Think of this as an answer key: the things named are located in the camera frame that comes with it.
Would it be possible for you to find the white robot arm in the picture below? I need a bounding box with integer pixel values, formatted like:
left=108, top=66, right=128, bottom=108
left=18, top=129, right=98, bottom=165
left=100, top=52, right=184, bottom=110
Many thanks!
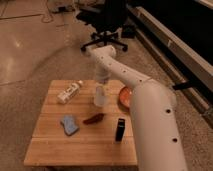
left=89, top=45, right=188, bottom=171

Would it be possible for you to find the black eraser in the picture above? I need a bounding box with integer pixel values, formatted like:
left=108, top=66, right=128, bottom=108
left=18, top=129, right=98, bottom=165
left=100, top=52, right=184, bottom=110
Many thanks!
left=115, top=118, right=125, bottom=141

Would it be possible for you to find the orange bowl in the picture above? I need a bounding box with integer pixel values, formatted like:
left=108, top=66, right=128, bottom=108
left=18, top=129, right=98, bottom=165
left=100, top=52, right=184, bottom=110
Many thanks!
left=119, top=86, right=132, bottom=108

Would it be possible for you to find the white plastic bottle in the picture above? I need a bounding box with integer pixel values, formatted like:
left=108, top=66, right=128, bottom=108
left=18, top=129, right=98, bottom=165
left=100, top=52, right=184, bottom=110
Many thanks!
left=57, top=80, right=83, bottom=104

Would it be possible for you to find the dark red chili pepper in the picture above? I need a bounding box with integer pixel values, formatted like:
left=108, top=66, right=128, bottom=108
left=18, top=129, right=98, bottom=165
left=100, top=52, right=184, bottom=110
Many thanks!
left=83, top=113, right=105, bottom=125

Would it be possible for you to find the wooden table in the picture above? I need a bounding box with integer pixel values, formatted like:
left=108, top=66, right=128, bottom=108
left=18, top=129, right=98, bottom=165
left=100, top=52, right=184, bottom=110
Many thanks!
left=24, top=80, right=137, bottom=166

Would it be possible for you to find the black office chair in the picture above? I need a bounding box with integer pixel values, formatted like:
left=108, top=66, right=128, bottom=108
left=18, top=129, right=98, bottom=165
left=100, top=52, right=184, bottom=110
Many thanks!
left=76, top=0, right=128, bottom=52

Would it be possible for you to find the blue sponge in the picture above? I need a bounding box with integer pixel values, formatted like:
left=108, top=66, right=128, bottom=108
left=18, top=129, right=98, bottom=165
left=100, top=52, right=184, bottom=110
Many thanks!
left=60, top=115, right=79, bottom=136

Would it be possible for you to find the floor cable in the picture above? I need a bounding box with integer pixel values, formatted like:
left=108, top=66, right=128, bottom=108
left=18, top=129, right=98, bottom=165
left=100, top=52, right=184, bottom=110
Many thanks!
left=40, top=0, right=64, bottom=24

